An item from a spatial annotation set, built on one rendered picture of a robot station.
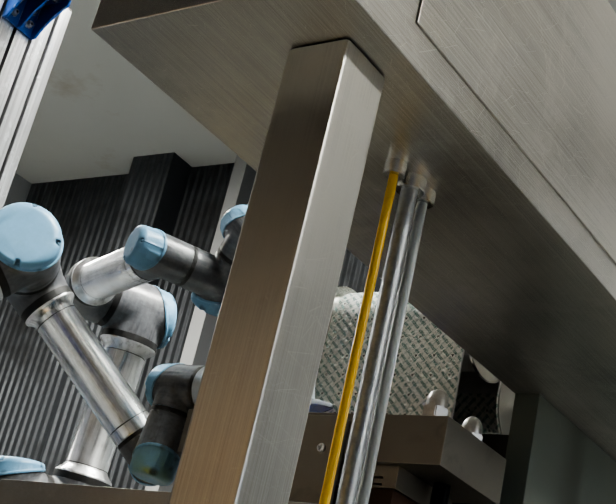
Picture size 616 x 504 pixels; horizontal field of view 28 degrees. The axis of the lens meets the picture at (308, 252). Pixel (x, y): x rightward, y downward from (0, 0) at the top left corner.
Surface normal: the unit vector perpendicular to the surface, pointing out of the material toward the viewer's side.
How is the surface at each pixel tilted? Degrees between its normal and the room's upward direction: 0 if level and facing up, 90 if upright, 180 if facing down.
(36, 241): 85
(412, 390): 91
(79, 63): 180
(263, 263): 90
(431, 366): 91
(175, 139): 180
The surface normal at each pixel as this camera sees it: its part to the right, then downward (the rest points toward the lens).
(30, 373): -0.51, -0.44
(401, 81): -0.22, 0.90
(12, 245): 0.36, -0.42
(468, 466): 0.81, -0.05
